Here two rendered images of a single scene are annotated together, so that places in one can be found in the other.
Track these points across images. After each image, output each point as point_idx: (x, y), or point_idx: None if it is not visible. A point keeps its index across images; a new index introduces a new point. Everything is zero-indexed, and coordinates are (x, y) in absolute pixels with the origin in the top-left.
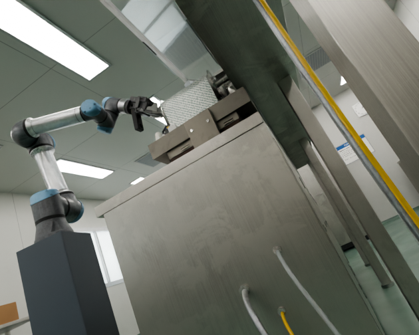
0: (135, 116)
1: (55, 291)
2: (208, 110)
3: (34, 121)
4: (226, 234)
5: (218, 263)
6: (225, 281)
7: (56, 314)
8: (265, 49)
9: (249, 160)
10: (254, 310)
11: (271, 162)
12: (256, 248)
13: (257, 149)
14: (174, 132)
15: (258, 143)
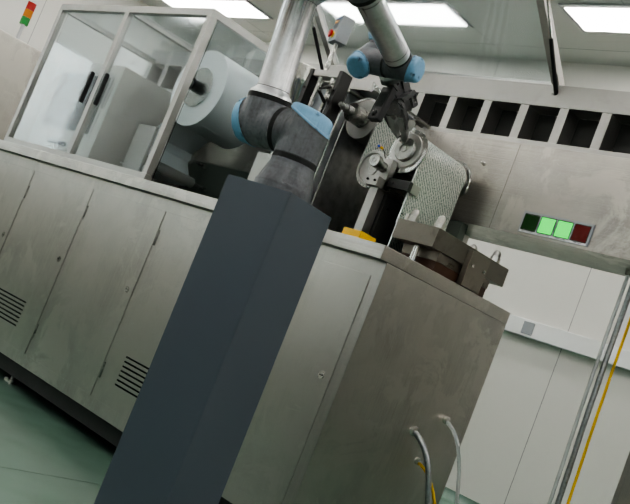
0: (390, 104)
1: (286, 285)
2: (489, 263)
3: (383, 4)
4: (434, 381)
5: (415, 397)
6: (408, 414)
7: (271, 312)
8: (523, 246)
9: (482, 342)
10: (406, 448)
11: (487, 357)
12: (438, 407)
13: (490, 340)
14: (459, 244)
15: (493, 336)
